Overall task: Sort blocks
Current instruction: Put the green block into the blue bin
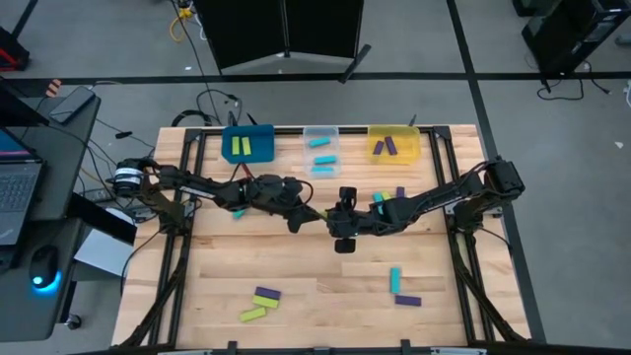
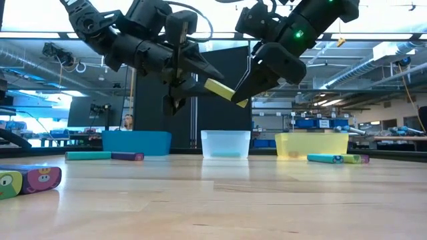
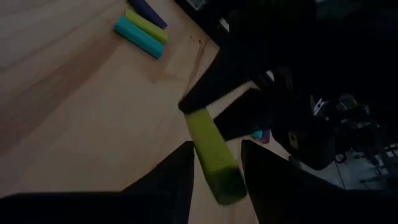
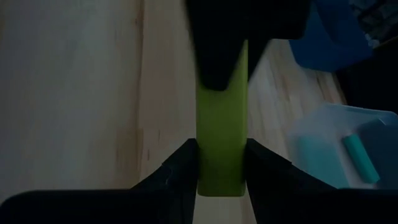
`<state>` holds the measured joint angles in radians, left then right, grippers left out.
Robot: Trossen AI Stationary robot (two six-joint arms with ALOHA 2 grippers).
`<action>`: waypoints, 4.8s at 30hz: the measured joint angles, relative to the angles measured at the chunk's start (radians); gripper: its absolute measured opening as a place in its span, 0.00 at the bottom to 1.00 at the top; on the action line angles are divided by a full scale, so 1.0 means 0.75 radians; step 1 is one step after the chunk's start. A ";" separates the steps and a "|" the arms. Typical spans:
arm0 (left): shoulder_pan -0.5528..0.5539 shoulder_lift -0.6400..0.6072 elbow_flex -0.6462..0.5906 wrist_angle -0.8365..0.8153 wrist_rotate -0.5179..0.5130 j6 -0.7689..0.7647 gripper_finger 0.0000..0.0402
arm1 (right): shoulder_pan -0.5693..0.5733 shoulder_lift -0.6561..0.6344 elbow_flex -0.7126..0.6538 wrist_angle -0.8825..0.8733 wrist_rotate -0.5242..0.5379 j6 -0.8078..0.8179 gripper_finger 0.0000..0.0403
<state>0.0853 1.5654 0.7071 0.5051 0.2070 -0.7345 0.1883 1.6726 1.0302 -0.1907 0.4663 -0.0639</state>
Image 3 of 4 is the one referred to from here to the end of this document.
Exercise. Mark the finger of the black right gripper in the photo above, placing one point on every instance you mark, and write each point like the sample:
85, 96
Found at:
245, 115
224, 74

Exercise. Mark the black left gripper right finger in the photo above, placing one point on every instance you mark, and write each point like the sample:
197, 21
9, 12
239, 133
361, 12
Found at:
295, 193

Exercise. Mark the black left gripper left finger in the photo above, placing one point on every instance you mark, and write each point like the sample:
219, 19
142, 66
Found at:
149, 199

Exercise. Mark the teal rectangular block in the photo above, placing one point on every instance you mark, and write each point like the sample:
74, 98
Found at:
140, 37
257, 134

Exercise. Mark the green rectangular block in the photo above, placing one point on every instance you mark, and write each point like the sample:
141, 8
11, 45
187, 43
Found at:
149, 26
211, 149

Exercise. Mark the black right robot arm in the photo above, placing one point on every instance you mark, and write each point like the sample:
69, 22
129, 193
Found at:
326, 62

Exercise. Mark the purple rectangular block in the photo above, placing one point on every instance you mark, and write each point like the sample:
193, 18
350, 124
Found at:
266, 136
150, 11

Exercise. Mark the black aluminium table frame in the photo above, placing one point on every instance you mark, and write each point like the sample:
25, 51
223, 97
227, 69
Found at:
211, 15

